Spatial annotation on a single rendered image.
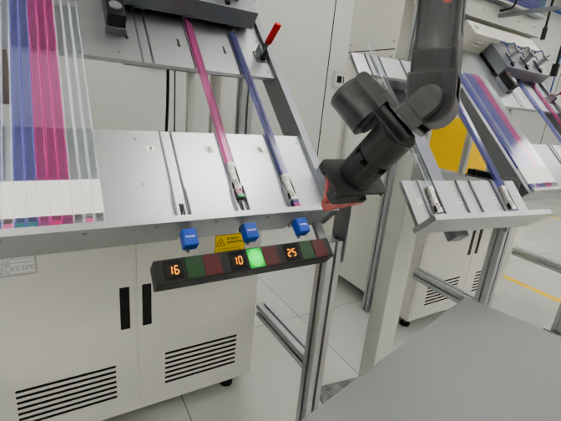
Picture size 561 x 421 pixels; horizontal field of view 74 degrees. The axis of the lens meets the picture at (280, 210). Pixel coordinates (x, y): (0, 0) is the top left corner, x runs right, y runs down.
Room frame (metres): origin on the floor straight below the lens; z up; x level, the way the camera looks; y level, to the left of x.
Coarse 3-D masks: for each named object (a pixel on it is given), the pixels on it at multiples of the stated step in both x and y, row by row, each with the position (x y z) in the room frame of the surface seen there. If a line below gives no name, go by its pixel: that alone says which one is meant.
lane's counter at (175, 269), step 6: (162, 264) 0.53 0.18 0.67; (168, 264) 0.53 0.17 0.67; (174, 264) 0.54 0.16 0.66; (180, 264) 0.54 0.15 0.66; (168, 270) 0.53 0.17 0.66; (174, 270) 0.53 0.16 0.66; (180, 270) 0.53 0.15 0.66; (168, 276) 0.52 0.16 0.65; (174, 276) 0.52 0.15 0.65; (180, 276) 0.53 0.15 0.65
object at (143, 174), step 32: (128, 160) 0.63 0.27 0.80; (160, 160) 0.66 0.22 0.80; (192, 160) 0.69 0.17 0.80; (224, 160) 0.72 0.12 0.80; (256, 160) 0.76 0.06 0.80; (288, 160) 0.80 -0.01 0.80; (128, 192) 0.58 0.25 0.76; (160, 192) 0.61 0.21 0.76; (192, 192) 0.64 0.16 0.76; (224, 192) 0.67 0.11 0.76; (256, 192) 0.70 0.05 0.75; (320, 192) 0.77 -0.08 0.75
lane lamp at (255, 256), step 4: (256, 248) 0.62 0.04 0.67; (248, 252) 0.61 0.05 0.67; (252, 252) 0.61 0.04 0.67; (256, 252) 0.61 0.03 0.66; (260, 252) 0.62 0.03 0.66; (248, 256) 0.60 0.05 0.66; (252, 256) 0.60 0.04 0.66; (256, 256) 0.61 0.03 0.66; (260, 256) 0.61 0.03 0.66; (252, 260) 0.60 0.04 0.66; (256, 260) 0.60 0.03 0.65; (260, 260) 0.61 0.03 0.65; (264, 260) 0.61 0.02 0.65; (252, 264) 0.59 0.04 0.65; (256, 264) 0.60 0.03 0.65; (260, 264) 0.60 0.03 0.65; (264, 264) 0.60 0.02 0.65
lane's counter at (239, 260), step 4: (232, 252) 0.59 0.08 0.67; (236, 252) 0.60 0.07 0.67; (240, 252) 0.60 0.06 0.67; (228, 256) 0.59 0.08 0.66; (232, 256) 0.59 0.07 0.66; (236, 256) 0.59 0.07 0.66; (240, 256) 0.59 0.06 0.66; (244, 256) 0.60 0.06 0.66; (232, 260) 0.58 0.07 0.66; (236, 260) 0.59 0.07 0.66; (240, 260) 0.59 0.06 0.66; (244, 260) 0.59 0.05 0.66; (232, 264) 0.58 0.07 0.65; (236, 264) 0.58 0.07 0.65; (240, 264) 0.58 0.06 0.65; (244, 264) 0.59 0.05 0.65; (232, 268) 0.57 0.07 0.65; (236, 268) 0.58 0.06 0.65; (240, 268) 0.58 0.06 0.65
